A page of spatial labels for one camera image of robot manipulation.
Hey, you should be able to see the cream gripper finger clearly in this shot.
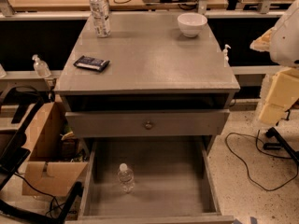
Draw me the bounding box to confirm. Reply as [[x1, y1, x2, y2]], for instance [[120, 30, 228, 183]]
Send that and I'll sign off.
[[249, 27, 276, 52], [258, 68, 299, 125]]

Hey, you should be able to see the small clear water bottle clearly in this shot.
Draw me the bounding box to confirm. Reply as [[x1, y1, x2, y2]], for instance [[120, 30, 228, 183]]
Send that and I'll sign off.
[[118, 163, 135, 193]]

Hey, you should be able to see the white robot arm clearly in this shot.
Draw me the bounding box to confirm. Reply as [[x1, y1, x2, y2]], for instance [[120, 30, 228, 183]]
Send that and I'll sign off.
[[249, 0, 299, 125]]

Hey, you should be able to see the small white pump bottle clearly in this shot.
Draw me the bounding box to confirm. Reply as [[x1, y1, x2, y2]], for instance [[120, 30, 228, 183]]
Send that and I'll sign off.
[[222, 44, 231, 67]]

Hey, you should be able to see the grey wooden drawer cabinet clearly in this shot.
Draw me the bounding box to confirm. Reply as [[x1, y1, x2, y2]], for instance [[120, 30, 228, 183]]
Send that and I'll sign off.
[[53, 10, 241, 224]]

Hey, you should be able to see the grey top drawer with knob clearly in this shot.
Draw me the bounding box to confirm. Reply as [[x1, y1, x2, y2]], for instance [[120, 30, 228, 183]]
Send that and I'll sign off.
[[65, 109, 229, 138]]

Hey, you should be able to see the open middle drawer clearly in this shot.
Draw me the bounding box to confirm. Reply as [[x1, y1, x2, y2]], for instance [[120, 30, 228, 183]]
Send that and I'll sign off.
[[65, 138, 234, 224]]

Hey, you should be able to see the tall labelled plastic bottle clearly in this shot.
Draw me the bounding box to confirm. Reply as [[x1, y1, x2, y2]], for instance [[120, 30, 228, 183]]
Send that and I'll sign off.
[[89, 0, 110, 37]]

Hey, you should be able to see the clear sanitizer pump bottle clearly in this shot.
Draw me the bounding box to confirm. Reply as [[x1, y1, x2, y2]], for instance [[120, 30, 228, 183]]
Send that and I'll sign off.
[[32, 54, 51, 78]]

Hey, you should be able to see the black stand leg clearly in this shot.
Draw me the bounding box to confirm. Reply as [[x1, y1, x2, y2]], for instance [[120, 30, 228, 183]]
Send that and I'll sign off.
[[263, 127, 299, 165]]

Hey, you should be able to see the white ceramic bowl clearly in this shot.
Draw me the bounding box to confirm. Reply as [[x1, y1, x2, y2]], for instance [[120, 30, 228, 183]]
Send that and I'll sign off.
[[178, 13, 207, 37]]

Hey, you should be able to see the brown cardboard box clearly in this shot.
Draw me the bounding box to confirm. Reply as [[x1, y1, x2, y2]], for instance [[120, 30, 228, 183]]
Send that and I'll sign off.
[[24, 103, 88, 197]]

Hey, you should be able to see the black floor cable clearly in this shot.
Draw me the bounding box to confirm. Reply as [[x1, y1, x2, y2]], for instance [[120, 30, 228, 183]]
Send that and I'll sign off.
[[224, 130, 299, 192]]

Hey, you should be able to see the black chair frame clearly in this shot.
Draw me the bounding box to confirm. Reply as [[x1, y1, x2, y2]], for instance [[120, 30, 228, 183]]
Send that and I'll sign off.
[[0, 86, 83, 224]]

